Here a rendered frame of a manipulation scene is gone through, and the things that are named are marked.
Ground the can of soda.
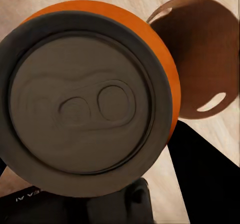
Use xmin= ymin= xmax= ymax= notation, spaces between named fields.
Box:
xmin=0 ymin=0 xmax=181 ymax=198

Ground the trash can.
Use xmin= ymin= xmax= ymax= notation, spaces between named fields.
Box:
xmin=146 ymin=0 xmax=240 ymax=120

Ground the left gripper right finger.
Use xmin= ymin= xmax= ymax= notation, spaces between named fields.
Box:
xmin=167 ymin=120 xmax=240 ymax=224

